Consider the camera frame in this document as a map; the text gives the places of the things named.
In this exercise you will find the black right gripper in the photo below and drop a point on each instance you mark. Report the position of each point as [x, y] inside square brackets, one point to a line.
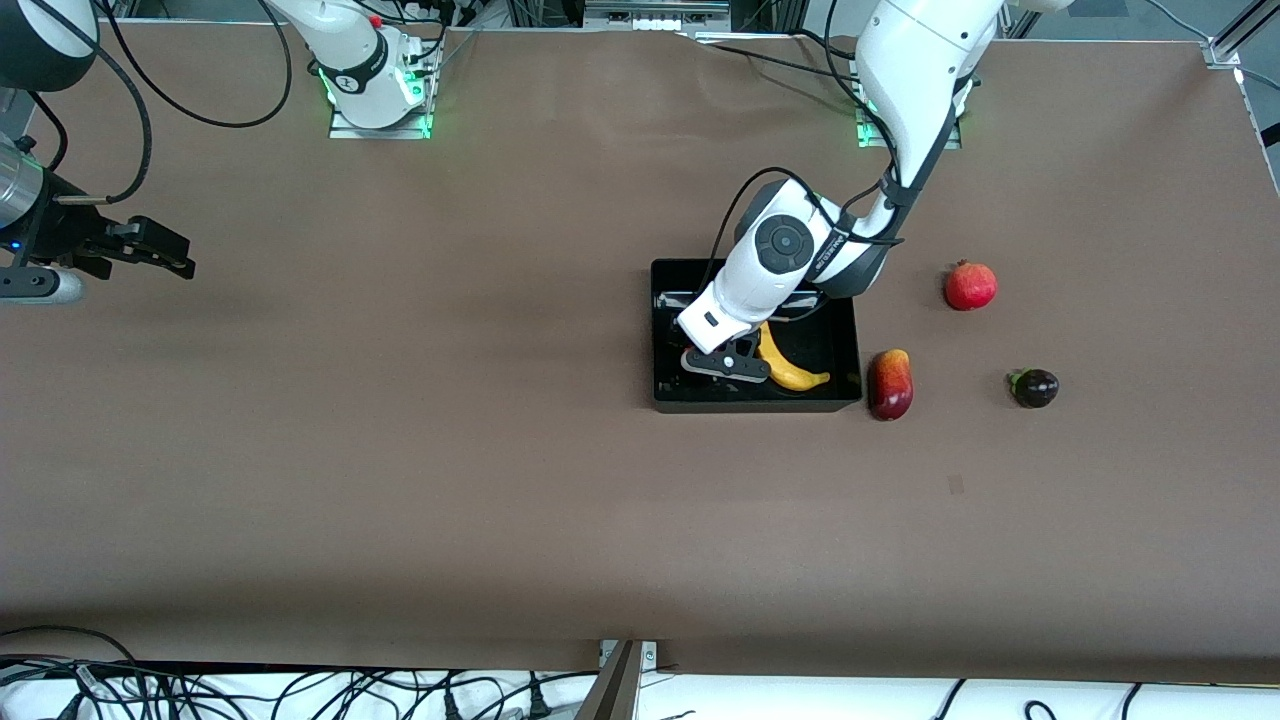
[62, 236]

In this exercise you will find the yellow banana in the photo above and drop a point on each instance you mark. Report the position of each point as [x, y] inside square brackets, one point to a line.
[795, 377]

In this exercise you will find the black plastic box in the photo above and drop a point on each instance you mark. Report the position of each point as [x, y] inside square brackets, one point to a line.
[835, 340]

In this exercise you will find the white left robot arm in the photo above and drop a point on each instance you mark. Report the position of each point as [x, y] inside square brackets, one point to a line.
[920, 60]

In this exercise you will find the red yellow mango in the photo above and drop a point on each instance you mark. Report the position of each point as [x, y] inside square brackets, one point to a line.
[890, 385]

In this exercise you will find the red pomegranate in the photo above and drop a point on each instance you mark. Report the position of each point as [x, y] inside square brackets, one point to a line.
[971, 287]

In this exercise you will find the dark purple mangosteen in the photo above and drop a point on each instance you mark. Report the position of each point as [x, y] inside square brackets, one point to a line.
[1036, 389]

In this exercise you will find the grey equipment rack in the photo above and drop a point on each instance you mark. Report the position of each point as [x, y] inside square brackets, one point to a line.
[650, 10]

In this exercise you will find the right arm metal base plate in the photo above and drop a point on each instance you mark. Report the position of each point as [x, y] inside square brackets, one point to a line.
[350, 130]

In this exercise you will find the silver table clamp bracket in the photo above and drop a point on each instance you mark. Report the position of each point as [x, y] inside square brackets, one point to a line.
[645, 655]

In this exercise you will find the dark metal post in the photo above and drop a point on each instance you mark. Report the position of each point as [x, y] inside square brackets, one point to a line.
[610, 695]

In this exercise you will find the aluminium corner bracket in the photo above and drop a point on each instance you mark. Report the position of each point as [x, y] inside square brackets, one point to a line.
[1222, 55]

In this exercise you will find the aluminium frame profile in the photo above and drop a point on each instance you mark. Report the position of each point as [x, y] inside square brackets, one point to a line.
[1250, 20]

